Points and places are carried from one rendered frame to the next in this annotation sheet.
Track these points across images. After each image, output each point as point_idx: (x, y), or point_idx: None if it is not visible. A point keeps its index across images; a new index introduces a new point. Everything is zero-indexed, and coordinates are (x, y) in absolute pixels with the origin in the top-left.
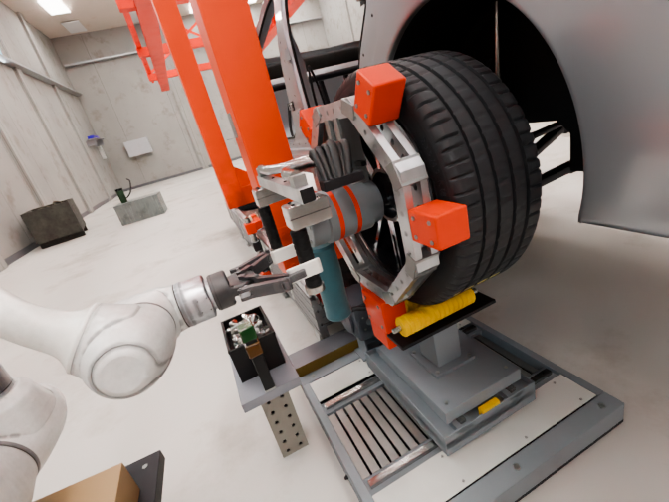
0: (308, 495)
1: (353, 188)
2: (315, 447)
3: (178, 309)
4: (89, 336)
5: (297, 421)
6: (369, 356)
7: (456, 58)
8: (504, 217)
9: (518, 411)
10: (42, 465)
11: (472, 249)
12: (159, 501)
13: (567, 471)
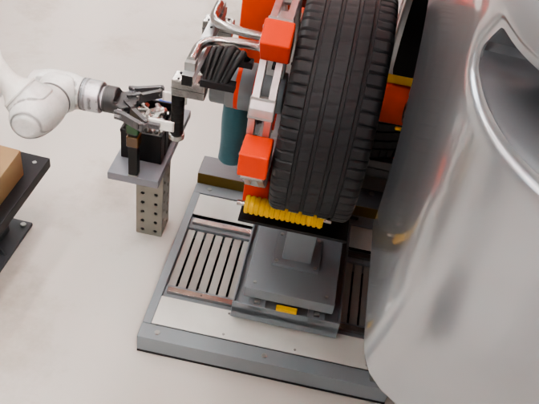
0: (130, 266)
1: None
2: (163, 243)
3: (77, 98)
4: (19, 98)
5: (160, 213)
6: None
7: (374, 42)
8: (313, 183)
9: (314, 335)
10: None
11: (278, 187)
12: (30, 191)
13: (301, 390)
